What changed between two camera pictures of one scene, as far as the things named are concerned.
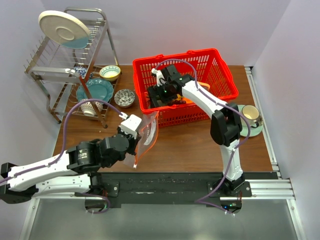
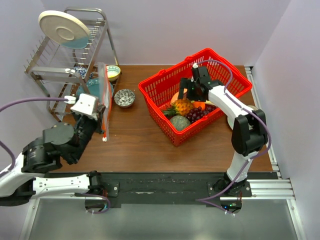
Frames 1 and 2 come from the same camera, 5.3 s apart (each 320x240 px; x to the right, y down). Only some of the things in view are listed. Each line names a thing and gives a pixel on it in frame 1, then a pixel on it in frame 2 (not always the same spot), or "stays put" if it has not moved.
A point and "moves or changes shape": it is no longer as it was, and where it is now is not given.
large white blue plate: x=64 y=30 stays put
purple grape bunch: x=176 y=101 -> x=197 y=113
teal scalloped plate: x=98 y=88 stays put
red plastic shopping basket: x=206 y=66 moves or changes shape
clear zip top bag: x=149 y=131 -> x=105 y=90
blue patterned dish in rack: x=81 y=70 stays put
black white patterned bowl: x=124 y=98 stays put
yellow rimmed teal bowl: x=110 y=72 stays put
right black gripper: x=155 y=91 -> x=187 y=83
